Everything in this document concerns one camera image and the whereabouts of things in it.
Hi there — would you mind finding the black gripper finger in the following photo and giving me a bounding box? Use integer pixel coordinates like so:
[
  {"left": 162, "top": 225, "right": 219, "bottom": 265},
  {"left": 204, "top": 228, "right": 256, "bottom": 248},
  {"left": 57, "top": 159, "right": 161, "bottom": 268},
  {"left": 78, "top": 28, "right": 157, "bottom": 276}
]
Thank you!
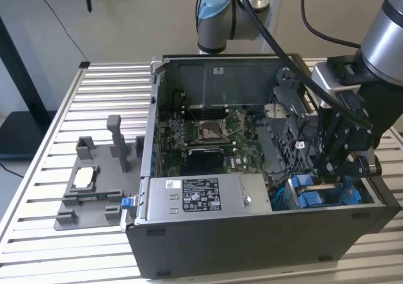
[
  {"left": 332, "top": 112, "right": 353, "bottom": 179},
  {"left": 315, "top": 105, "right": 335, "bottom": 184}
]

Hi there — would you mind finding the black wire with white label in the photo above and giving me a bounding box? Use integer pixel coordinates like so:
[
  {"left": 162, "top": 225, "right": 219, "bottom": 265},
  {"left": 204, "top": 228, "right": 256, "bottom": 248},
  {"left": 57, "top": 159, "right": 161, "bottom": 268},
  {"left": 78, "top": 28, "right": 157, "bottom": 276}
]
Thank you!
[{"left": 282, "top": 140, "right": 307, "bottom": 150}]

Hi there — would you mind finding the grey disk bay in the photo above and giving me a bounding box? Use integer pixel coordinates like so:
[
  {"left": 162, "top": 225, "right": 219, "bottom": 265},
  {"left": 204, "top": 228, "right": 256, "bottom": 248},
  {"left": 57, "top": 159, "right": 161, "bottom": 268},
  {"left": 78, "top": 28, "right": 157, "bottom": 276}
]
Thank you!
[{"left": 287, "top": 183, "right": 344, "bottom": 209}]

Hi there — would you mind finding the grey metal drive cage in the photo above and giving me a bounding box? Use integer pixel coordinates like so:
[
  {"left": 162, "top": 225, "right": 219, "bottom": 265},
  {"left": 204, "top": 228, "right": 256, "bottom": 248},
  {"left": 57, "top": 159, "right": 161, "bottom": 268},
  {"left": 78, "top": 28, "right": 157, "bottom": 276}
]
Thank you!
[{"left": 256, "top": 85, "right": 319, "bottom": 174}]

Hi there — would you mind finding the green motherboard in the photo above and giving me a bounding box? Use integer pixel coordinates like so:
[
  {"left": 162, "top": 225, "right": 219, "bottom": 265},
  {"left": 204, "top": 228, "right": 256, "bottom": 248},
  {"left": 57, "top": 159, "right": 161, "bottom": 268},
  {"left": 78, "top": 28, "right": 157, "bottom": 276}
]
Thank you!
[{"left": 157, "top": 107, "right": 271, "bottom": 178}]

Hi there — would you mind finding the metal socket cover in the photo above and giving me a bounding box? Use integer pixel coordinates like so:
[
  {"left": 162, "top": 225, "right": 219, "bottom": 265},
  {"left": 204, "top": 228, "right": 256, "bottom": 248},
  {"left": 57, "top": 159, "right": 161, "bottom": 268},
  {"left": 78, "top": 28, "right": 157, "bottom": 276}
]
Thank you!
[{"left": 224, "top": 112, "right": 249, "bottom": 134}]

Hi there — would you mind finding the CPU socket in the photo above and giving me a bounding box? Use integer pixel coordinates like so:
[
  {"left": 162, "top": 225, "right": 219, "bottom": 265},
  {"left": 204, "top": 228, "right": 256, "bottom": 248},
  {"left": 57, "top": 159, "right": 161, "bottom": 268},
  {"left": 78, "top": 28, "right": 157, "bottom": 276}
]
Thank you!
[{"left": 196, "top": 120, "right": 229, "bottom": 142}]

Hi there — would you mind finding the silver power supply unit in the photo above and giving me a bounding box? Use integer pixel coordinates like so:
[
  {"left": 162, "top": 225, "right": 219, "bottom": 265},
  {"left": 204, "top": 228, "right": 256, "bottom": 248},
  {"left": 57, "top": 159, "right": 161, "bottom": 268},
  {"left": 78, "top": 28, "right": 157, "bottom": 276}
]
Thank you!
[{"left": 147, "top": 173, "right": 272, "bottom": 222}]

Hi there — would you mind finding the black graphics card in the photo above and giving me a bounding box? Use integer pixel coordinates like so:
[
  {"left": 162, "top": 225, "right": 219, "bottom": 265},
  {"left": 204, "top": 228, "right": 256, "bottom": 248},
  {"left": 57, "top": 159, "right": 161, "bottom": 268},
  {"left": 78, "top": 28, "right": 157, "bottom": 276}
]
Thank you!
[{"left": 187, "top": 147, "right": 225, "bottom": 174}]

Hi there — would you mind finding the black open PC case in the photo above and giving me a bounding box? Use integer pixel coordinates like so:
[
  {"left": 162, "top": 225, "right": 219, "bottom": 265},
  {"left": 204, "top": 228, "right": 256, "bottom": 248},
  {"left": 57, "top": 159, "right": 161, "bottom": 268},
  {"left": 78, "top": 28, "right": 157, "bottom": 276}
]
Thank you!
[{"left": 125, "top": 53, "right": 400, "bottom": 280}]

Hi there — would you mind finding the grey parts rack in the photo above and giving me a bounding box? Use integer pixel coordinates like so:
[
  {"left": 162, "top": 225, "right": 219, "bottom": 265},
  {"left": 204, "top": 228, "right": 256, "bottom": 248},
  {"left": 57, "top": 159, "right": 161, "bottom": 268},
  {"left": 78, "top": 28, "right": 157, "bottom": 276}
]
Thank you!
[{"left": 54, "top": 114, "right": 145, "bottom": 231}]

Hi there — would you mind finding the silver CPU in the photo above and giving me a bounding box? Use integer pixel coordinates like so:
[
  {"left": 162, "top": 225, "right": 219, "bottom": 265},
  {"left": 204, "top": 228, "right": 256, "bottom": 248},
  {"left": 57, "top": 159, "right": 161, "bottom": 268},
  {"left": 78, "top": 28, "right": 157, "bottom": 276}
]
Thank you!
[{"left": 72, "top": 167, "right": 95, "bottom": 189}]

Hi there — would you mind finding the black monitor stand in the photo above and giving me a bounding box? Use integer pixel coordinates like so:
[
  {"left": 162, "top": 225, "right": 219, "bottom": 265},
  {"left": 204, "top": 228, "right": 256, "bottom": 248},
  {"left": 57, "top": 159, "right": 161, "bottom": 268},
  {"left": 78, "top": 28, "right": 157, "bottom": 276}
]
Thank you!
[{"left": 0, "top": 16, "right": 56, "bottom": 162}]

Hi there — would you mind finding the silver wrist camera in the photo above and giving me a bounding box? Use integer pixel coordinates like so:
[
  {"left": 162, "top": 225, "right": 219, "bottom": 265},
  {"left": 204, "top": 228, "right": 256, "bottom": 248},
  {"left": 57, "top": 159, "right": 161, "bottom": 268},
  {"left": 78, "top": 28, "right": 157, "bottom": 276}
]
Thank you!
[{"left": 310, "top": 55, "right": 363, "bottom": 101}]

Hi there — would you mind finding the blue disk wire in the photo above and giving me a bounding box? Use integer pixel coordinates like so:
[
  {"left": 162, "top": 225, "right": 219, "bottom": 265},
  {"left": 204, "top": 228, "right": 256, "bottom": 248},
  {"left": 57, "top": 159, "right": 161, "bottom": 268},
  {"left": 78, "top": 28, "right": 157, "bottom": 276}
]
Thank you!
[{"left": 272, "top": 186, "right": 286, "bottom": 210}]

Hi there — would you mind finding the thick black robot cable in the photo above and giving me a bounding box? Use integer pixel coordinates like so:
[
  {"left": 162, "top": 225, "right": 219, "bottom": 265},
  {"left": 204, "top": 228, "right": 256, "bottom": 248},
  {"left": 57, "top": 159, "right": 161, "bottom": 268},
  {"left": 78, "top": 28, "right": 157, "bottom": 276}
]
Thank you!
[
  {"left": 236, "top": 0, "right": 375, "bottom": 130},
  {"left": 300, "top": 0, "right": 363, "bottom": 49}
]

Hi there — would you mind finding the thin wire locking lever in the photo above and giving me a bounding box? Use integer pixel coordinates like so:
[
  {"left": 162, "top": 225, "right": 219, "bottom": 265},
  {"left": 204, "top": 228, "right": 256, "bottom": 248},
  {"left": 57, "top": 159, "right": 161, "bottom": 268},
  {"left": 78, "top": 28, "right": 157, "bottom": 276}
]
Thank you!
[{"left": 184, "top": 104, "right": 203, "bottom": 123}]

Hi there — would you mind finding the thin black wall cable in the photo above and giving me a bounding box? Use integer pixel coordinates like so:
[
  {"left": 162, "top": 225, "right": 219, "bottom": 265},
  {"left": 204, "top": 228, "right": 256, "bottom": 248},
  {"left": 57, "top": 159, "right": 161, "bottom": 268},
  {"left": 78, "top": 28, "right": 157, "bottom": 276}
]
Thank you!
[{"left": 32, "top": 0, "right": 88, "bottom": 63}]

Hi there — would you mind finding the thin black floor cable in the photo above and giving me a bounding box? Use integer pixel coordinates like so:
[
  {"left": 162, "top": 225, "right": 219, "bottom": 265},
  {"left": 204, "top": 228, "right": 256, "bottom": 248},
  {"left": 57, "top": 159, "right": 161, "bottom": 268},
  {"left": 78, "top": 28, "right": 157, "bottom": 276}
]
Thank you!
[{"left": 0, "top": 162, "right": 25, "bottom": 178}]

